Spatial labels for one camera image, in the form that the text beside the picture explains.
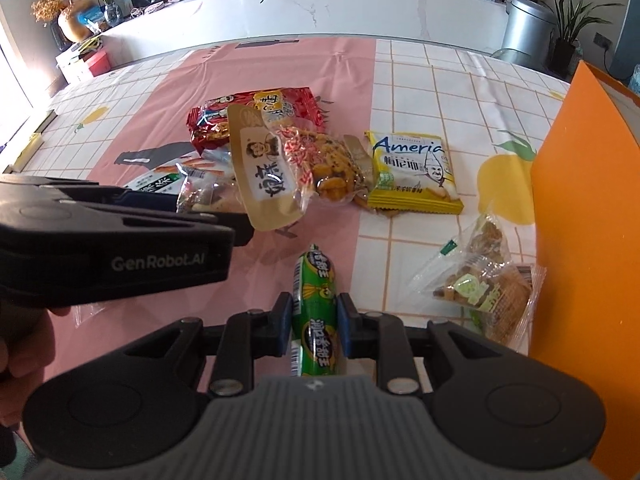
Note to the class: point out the potted long-leaf plant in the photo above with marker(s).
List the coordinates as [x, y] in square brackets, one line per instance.
[562, 57]

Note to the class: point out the clear pastry packet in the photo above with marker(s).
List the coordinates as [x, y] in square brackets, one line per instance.
[512, 305]

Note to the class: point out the round glass table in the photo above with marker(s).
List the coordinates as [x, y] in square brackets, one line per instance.
[510, 54]

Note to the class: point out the large red snack packet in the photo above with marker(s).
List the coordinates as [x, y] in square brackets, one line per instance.
[280, 102]

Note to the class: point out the white green snack packet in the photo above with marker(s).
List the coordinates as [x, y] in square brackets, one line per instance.
[155, 180]

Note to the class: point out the green sausage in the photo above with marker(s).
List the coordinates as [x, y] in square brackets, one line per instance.
[312, 300]

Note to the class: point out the white marble counter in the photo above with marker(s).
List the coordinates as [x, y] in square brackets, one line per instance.
[325, 10]

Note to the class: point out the orange cardboard box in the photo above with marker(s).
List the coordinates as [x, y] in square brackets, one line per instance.
[575, 210]

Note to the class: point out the small red snack packet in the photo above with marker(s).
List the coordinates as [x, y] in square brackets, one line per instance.
[212, 141]

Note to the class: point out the small clear snack packet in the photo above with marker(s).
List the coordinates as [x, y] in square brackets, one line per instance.
[210, 196]

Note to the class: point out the person's left hand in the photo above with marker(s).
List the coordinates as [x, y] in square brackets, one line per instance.
[27, 355]

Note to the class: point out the clear nut snack packet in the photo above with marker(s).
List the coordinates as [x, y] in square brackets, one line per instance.
[480, 255]

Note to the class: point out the dried flowers in vase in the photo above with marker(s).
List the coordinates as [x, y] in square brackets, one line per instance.
[70, 25]

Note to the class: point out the yellow snack packet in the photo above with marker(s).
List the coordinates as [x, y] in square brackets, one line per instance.
[415, 172]

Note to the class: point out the blue-grey partition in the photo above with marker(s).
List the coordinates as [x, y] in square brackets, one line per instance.
[627, 35]

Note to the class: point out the beige snack packet clear window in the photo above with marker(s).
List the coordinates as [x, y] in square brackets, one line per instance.
[260, 170]

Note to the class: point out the silver trash bin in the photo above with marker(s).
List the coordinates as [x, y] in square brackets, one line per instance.
[525, 30]

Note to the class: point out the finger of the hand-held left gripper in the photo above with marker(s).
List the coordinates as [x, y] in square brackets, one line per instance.
[150, 201]
[230, 227]

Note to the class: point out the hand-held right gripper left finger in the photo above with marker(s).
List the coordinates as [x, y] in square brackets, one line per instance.
[283, 322]

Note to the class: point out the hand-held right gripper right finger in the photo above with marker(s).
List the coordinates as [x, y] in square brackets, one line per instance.
[345, 325]

